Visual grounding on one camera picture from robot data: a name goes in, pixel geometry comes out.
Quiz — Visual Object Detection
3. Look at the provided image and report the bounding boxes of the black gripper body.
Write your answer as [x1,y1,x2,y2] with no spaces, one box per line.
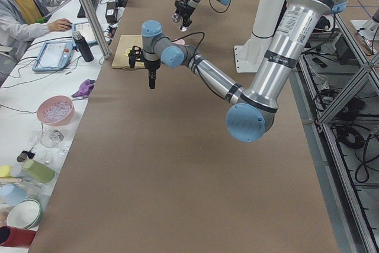
[127,46,160,82]
[174,0,195,27]

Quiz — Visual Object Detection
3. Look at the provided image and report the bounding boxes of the pink plastic cup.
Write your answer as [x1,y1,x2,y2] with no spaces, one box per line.
[172,39,185,45]

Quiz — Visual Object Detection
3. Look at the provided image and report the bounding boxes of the green cup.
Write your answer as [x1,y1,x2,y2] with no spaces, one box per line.
[22,159,56,184]

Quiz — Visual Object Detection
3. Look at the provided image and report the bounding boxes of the yellow cup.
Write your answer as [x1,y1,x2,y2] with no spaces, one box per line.
[0,165,12,178]

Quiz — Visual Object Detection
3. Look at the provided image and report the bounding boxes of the light blue cup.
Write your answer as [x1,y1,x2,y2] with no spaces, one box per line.
[1,184,27,206]

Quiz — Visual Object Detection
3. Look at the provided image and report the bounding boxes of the red cup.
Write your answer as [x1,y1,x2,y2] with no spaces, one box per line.
[1,226,37,248]

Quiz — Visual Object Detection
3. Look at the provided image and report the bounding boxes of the wooden cutting board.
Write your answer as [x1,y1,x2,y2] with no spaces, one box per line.
[111,35,144,70]

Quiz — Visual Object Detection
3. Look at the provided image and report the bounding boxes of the teach pendant far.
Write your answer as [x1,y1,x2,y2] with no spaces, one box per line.
[72,21,97,45]

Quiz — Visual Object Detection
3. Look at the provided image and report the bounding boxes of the teach pendant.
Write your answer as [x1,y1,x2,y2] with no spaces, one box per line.
[72,21,97,45]
[32,41,74,72]

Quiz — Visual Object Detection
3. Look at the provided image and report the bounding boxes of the black thermos bottle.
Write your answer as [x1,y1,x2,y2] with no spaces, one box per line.
[73,31,94,62]

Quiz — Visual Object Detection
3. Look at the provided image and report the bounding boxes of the purple cloth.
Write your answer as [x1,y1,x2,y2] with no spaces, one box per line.
[72,79,95,98]

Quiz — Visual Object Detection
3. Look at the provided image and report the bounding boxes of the black keyboard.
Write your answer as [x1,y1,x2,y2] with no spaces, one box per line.
[76,0,102,19]

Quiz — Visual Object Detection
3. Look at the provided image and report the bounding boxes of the teach pendant near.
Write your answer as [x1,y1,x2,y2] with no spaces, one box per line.
[32,41,74,72]

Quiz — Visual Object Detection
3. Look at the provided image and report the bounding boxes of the pink bowl with ice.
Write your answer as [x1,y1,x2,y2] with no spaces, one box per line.
[37,95,75,126]

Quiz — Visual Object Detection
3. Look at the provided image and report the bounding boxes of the seated person grey jacket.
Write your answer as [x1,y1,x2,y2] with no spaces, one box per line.
[1,0,72,60]

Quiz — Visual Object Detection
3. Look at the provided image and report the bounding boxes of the clear wine glass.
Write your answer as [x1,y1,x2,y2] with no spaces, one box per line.
[29,129,69,159]

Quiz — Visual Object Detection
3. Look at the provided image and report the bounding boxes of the white green bowl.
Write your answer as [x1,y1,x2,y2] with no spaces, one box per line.
[7,199,43,229]

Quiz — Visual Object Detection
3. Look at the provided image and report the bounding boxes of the aluminium frame post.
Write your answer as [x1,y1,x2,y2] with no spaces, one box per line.
[80,0,111,59]

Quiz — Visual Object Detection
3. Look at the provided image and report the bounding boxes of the white camera mast with base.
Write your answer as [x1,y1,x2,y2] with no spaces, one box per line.
[235,0,285,73]

